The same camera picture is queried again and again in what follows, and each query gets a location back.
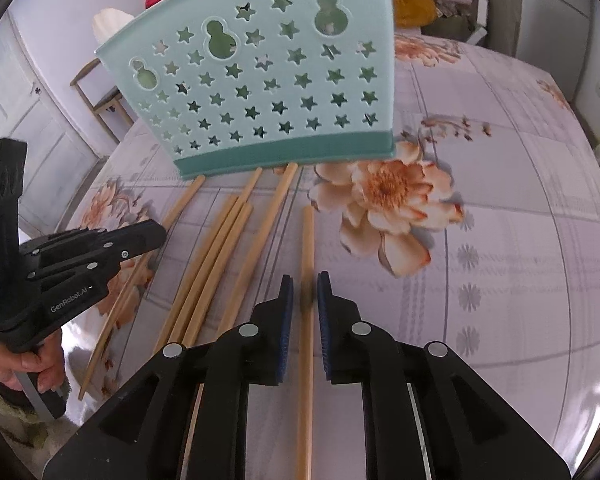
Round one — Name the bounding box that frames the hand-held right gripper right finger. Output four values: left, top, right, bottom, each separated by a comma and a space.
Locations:
316, 271, 571, 480

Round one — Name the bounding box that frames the person's left hand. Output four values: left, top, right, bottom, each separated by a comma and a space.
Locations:
0, 332, 67, 395

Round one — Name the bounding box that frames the single wooden chopstick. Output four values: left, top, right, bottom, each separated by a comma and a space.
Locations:
300, 205, 316, 480

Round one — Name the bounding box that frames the white foam board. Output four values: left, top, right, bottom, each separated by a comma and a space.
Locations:
465, 0, 491, 46

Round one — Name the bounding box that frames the mint green utensil basket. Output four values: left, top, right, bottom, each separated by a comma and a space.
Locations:
94, 0, 397, 181

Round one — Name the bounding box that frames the grey refrigerator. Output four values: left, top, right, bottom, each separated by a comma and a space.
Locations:
517, 0, 600, 106

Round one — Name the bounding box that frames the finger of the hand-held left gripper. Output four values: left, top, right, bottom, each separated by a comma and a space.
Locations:
20, 220, 168, 268
27, 254, 125, 291

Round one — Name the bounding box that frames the wooden chair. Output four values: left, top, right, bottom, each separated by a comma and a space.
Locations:
70, 57, 136, 143

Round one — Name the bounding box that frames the group of wooden chopsticks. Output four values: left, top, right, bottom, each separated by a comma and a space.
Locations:
77, 162, 301, 480

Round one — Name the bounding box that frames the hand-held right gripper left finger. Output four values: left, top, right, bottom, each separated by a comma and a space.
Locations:
42, 274, 295, 480

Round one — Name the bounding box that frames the person's left forearm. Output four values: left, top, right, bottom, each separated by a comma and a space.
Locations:
0, 375, 73, 461

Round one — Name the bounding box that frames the floral tablecloth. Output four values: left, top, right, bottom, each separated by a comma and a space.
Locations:
55, 30, 600, 480

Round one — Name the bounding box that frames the dark green bag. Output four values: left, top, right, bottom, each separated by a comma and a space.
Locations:
430, 7, 476, 38

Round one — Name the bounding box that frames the white panelled door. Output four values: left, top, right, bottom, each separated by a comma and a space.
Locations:
0, 15, 106, 241

